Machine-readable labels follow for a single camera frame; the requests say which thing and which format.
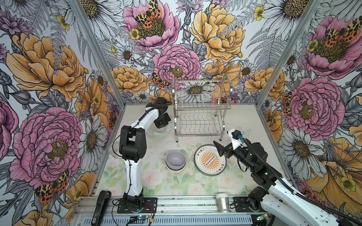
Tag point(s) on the pink patterned white plate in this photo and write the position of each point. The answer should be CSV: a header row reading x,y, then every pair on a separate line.
x,y
207,159

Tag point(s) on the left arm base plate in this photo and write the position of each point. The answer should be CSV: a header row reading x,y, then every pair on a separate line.
x,y
149,206

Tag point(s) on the aluminium front rail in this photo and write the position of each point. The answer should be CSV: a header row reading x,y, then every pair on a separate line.
x,y
207,205

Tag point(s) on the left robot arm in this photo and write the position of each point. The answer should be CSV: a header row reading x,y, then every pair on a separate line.
x,y
133,146

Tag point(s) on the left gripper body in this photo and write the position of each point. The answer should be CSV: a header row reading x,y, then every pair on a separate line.
x,y
162,120

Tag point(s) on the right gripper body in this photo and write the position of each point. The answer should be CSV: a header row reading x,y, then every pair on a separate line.
x,y
239,154

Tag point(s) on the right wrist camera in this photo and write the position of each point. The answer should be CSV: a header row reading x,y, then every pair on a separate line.
x,y
236,139

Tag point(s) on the green rimmed white plate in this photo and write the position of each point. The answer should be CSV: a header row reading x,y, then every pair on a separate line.
x,y
211,174

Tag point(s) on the green circuit board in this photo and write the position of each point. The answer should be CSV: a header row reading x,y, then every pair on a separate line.
x,y
142,217

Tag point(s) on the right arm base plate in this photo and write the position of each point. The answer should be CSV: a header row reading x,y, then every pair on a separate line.
x,y
246,204

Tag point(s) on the chrome two-tier dish rack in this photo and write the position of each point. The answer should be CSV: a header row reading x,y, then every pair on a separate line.
x,y
200,107

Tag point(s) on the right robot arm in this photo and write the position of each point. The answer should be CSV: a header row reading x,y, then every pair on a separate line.
x,y
274,194

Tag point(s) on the white cylinder on rail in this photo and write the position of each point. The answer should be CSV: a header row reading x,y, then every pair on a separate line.
x,y
223,202

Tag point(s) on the lavender bowl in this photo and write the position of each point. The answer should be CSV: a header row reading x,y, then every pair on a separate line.
x,y
175,161

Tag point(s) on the black handheld device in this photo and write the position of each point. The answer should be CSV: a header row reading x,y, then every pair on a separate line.
x,y
101,206

